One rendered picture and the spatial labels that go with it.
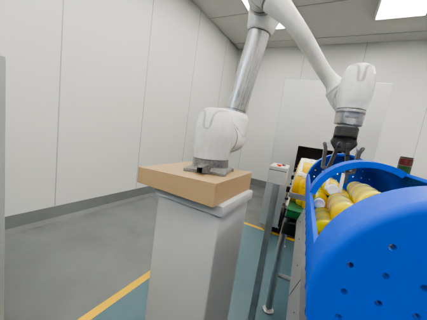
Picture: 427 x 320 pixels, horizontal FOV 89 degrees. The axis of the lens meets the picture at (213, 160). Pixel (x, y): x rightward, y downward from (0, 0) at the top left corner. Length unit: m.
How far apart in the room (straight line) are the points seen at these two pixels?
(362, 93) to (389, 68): 4.81
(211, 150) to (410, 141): 4.95
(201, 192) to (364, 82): 0.64
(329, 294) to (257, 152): 5.40
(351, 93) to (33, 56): 2.63
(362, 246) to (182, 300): 0.85
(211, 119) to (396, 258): 0.72
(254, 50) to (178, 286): 1.07
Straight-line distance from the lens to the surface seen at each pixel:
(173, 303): 1.09
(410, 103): 5.59
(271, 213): 1.43
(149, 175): 0.90
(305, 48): 1.00
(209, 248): 0.86
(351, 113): 0.87
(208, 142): 0.86
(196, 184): 0.76
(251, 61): 1.11
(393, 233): 0.29
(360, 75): 0.89
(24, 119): 2.77
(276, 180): 1.29
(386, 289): 0.31
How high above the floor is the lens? 1.26
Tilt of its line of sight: 8 degrees down
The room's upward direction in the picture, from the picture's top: 8 degrees clockwise
